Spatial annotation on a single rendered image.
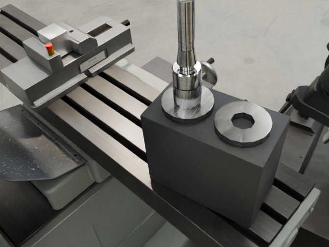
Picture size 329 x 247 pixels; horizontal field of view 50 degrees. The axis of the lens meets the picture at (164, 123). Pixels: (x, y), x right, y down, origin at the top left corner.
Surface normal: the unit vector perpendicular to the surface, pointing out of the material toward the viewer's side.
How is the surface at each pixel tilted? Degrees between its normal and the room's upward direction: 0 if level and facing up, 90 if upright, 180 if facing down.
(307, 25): 0
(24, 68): 0
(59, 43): 90
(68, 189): 90
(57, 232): 90
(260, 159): 0
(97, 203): 90
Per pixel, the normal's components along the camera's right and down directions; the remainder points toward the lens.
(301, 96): 0.22, -0.55
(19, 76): -0.07, -0.69
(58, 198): 0.63, 0.54
